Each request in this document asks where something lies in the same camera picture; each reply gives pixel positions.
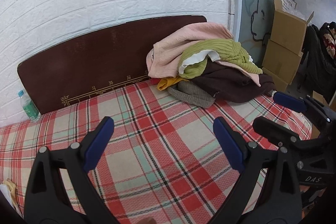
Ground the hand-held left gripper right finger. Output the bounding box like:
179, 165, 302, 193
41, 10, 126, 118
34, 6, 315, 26
210, 117, 303, 224

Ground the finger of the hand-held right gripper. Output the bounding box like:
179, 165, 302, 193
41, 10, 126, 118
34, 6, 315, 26
272, 91, 332, 123
252, 116, 302, 148

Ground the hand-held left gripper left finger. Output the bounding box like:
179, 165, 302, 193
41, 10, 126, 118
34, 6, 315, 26
24, 116, 124, 224

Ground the green knit sweater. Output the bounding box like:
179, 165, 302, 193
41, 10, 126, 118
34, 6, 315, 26
178, 39, 263, 80

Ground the small cardboard box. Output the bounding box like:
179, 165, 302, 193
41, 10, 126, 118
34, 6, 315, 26
312, 91, 330, 107

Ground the black jacket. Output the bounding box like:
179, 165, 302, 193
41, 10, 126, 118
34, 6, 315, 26
304, 25, 336, 105

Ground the red plaid blanket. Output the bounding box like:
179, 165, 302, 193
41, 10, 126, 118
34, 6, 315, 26
0, 81, 313, 224

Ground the dark brown garment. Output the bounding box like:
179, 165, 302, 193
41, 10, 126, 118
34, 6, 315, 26
189, 60, 276, 103

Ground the grey striped garment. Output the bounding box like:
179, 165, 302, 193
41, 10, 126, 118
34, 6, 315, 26
168, 81, 216, 108

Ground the open cardboard box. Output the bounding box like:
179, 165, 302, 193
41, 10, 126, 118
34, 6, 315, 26
269, 0, 315, 56

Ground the green label water bottle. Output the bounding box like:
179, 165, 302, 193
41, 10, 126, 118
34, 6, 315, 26
17, 90, 42, 123

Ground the dark wooden headboard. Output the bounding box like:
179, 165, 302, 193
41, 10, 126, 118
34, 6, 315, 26
17, 15, 208, 115

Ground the yellow garment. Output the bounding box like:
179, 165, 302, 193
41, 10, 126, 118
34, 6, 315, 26
157, 76, 189, 91

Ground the pale yellow cloth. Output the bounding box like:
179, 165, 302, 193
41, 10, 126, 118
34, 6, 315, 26
0, 178, 21, 214

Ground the grey panel with cartoon drawing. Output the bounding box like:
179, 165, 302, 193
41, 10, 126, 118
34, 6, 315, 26
234, 0, 279, 67

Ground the pink knit sweater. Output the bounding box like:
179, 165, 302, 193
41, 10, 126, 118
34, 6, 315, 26
146, 23, 263, 87

